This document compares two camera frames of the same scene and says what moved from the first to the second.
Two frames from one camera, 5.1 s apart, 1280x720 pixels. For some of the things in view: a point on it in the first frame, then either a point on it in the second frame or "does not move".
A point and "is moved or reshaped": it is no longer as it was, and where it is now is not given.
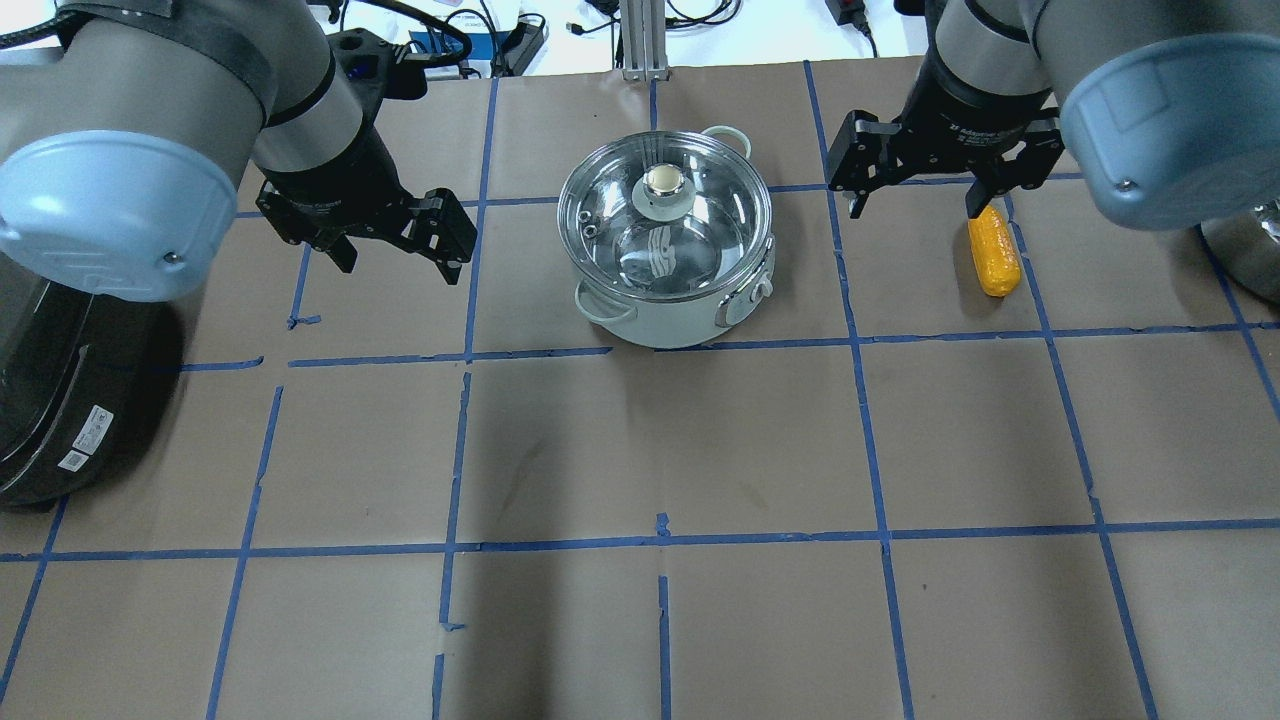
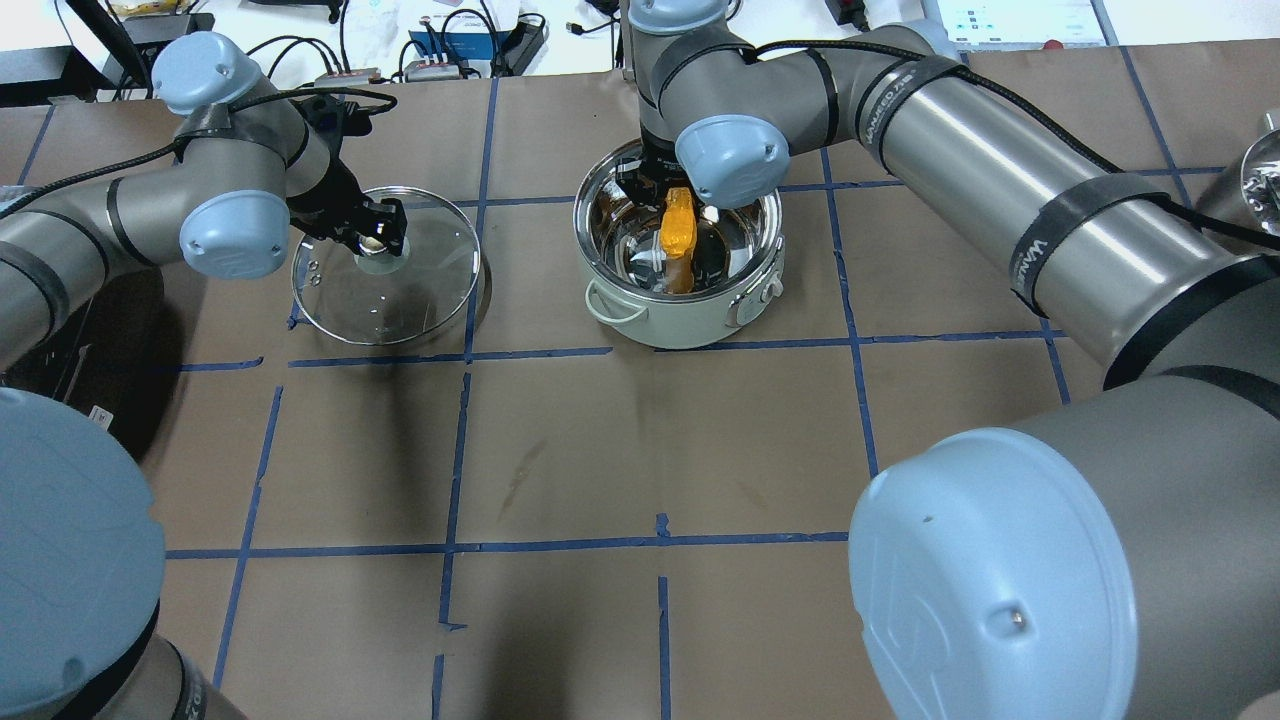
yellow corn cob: x=994 y=258 is moved or reshaped
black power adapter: x=845 y=12 does not move
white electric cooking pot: x=669 y=234 does not move
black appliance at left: x=89 y=383 does not move
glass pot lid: x=666 y=215 → x=387 y=299
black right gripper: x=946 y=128 → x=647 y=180
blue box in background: x=473 y=45 does not move
